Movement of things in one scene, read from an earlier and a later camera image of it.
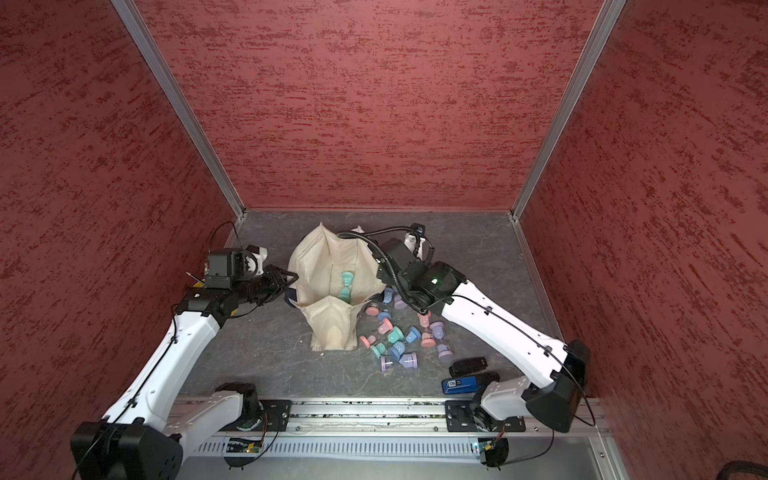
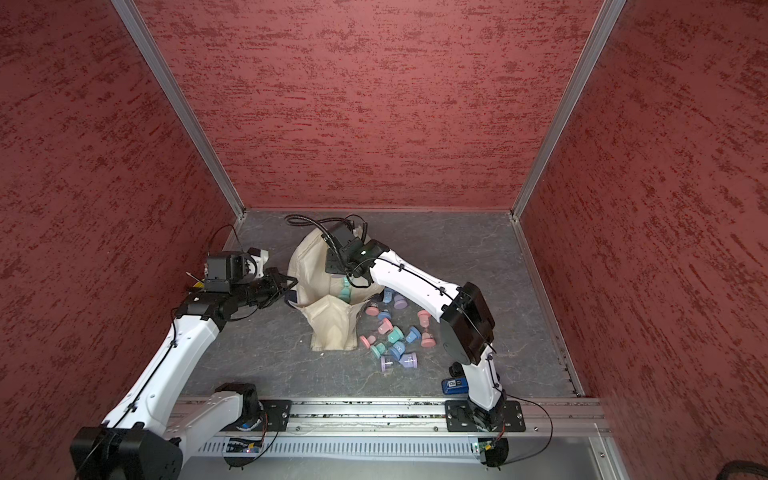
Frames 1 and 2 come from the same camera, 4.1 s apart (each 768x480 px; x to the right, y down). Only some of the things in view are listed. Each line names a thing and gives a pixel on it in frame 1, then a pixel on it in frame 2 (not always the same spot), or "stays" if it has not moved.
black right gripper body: [397, 281] to [338, 263]
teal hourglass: [346, 289] stays
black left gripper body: [261, 288] stays
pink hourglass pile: [428, 339] stays
